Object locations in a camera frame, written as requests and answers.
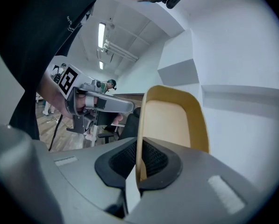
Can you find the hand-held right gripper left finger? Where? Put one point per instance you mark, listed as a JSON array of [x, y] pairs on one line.
[[71, 183]]

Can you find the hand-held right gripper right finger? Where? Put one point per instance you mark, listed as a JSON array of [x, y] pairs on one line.
[[200, 195]]

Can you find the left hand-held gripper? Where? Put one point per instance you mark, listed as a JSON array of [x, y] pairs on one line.
[[68, 80]]

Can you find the yellow plastic tray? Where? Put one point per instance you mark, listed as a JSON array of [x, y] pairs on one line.
[[167, 125]]

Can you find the person's left forearm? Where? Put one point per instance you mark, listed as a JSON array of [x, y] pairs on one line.
[[48, 94]]

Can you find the person's left hand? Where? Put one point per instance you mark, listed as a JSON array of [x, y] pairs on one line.
[[80, 102]]

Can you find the black office chair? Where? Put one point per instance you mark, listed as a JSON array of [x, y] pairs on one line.
[[130, 127]]

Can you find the short ceiling light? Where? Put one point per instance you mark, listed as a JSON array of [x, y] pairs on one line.
[[101, 65]]

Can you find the white ceiling pipes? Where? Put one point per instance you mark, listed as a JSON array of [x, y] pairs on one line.
[[120, 50]]

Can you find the long ceiling light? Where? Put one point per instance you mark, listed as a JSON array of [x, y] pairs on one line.
[[101, 34]]

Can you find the person's black shirt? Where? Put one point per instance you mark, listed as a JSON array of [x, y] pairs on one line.
[[24, 43]]

